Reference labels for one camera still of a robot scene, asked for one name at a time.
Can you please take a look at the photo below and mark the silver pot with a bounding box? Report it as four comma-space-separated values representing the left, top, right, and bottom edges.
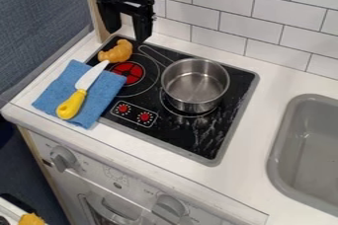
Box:
136, 44, 231, 114

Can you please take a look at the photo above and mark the toy stove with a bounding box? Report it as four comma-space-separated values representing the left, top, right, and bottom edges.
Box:
84, 35, 262, 168

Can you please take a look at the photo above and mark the blue cloth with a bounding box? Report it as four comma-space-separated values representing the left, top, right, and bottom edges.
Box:
30, 58, 129, 130

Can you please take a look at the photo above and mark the yellow toy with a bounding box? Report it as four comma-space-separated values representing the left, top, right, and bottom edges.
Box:
17, 212, 46, 225

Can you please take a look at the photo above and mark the yellow handled toy knife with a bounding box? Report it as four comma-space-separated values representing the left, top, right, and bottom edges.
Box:
55, 59, 112, 120

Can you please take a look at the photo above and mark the toy sink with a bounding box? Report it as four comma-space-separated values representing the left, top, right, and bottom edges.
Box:
265, 93, 338, 217

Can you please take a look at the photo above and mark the toy croissant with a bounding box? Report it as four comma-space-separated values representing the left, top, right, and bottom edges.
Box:
96, 38, 135, 64

